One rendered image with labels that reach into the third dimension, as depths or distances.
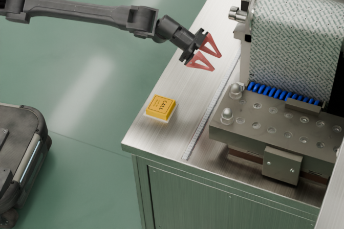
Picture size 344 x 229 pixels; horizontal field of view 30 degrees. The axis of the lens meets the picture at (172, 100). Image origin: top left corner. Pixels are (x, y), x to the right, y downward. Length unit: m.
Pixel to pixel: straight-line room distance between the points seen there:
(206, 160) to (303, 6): 0.51
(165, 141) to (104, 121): 1.27
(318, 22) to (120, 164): 1.53
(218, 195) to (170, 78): 0.41
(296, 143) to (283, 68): 0.21
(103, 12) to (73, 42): 1.71
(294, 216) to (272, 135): 0.25
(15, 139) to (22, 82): 0.62
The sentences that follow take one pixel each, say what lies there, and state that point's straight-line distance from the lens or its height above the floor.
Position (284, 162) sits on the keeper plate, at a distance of 1.73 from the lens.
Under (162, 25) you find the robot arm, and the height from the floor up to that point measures 1.17.
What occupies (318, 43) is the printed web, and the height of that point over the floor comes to 1.24.
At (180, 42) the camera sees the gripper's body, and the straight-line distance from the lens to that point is 1.83.
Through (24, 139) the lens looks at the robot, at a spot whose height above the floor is 0.24.
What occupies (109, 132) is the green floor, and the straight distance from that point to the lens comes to 3.08.
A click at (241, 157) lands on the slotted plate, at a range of 1.83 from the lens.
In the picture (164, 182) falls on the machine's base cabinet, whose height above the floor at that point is 0.76.
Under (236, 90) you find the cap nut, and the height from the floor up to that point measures 1.06.
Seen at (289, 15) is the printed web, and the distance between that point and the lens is 1.68.
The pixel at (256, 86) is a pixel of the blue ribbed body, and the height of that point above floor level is 1.04.
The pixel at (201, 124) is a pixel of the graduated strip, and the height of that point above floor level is 0.90.
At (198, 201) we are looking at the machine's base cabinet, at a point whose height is 0.72.
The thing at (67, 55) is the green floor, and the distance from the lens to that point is 3.47.
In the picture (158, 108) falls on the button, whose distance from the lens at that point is 1.93.
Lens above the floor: 2.39
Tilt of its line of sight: 49 degrees down
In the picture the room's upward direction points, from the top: 3 degrees counter-clockwise
